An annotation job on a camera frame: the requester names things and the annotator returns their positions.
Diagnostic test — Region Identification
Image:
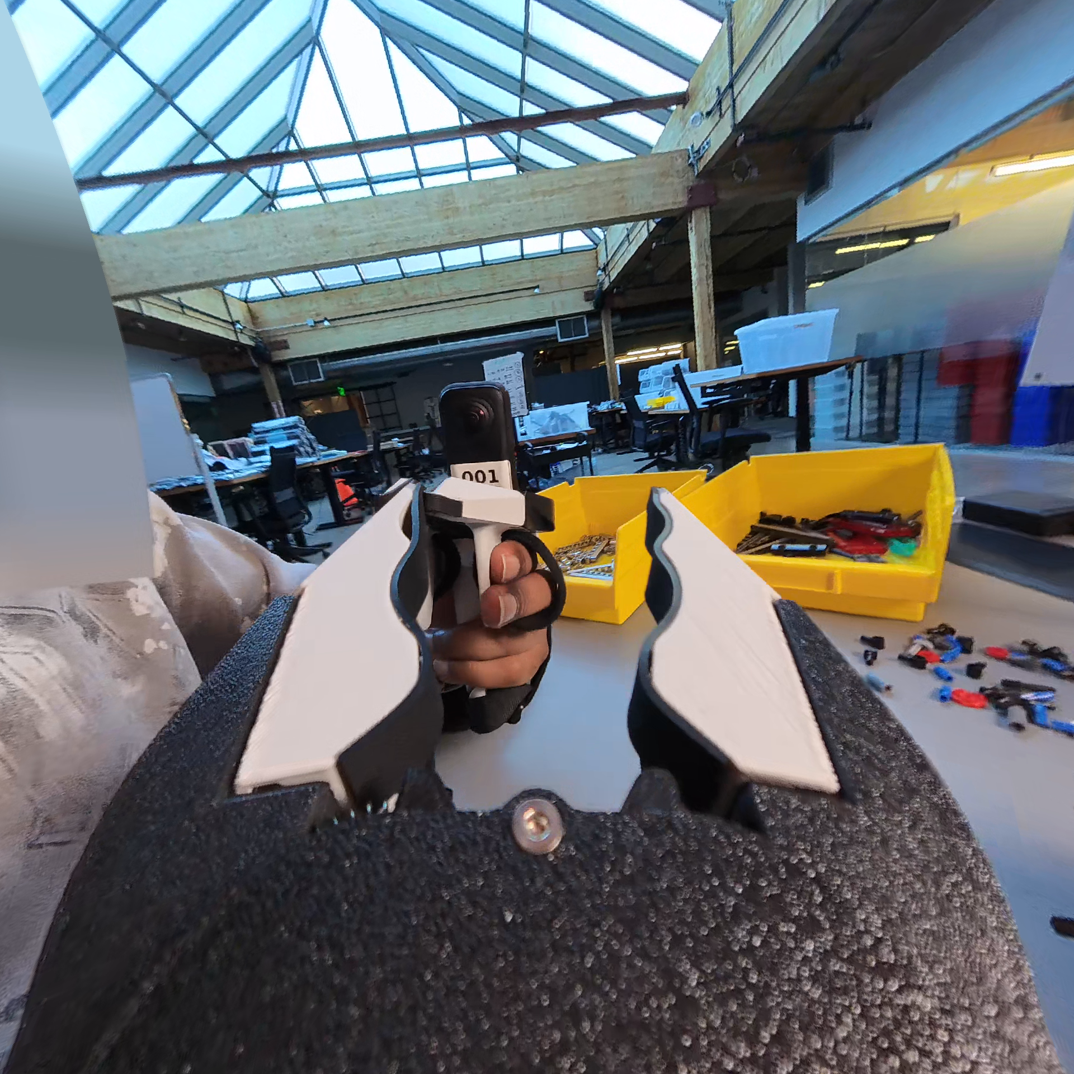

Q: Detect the white board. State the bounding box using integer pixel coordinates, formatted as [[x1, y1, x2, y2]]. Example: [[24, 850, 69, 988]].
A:
[[155, 375, 228, 525]]

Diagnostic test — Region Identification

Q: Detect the grey desk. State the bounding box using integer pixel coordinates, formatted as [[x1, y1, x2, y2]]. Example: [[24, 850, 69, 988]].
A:
[[432, 537, 1074, 1067]]

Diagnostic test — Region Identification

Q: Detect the white storage tub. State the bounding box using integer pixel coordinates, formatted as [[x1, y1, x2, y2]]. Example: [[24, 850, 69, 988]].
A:
[[737, 309, 840, 374]]

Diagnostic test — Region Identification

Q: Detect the background desk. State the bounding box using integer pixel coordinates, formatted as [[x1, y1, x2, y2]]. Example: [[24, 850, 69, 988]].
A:
[[151, 449, 395, 538], [688, 356, 865, 454]]

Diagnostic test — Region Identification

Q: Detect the black office chair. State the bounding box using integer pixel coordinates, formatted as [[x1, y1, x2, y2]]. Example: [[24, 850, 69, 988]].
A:
[[264, 445, 332, 562], [671, 365, 773, 471]]

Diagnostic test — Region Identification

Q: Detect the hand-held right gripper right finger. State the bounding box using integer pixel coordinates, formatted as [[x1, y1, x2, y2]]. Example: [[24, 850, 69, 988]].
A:
[[628, 487, 842, 822]]

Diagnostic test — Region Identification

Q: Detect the person's left hand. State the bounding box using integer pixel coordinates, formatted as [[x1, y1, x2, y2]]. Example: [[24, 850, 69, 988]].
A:
[[430, 539, 555, 686]]

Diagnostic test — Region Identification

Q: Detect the yellow plastic bin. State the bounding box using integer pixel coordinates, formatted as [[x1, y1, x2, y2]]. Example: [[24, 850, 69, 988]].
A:
[[680, 443, 958, 624], [537, 470, 708, 626]]

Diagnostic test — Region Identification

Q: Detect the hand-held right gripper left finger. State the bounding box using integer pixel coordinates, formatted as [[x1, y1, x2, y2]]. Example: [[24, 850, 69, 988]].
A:
[[233, 480, 444, 811]]

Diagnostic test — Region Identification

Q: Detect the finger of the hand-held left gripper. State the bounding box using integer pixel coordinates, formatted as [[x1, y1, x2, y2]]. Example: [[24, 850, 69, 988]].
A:
[[423, 489, 530, 530]]

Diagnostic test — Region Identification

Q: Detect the pile of brown brick parts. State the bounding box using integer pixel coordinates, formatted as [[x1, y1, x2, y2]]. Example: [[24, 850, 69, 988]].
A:
[[554, 533, 619, 582]]

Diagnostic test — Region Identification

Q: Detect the pile of dark brick parts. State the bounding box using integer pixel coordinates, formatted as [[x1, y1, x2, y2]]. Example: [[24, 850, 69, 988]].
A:
[[737, 507, 924, 562]]

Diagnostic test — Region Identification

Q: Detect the person's grey printed sweatshirt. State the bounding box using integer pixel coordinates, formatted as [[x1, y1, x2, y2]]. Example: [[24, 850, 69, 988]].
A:
[[0, 579, 206, 1033]]

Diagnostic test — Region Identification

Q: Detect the red plastic bin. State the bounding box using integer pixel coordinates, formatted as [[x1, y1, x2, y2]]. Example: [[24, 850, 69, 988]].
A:
[[938, 336, 1020, 446]]

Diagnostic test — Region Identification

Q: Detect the blue plastic bin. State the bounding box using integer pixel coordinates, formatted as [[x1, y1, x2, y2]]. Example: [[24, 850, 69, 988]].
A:
[[1011, 378, 1074, 448]]

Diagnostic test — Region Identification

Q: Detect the scatter of small mixed parts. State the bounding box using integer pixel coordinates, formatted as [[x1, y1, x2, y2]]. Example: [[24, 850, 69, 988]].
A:
[[860, 623, 1074, 739]]

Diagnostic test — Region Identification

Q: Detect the grey drawer cabinet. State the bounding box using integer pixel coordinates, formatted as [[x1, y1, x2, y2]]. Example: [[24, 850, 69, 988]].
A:
[[814, 352, 941, 444]]

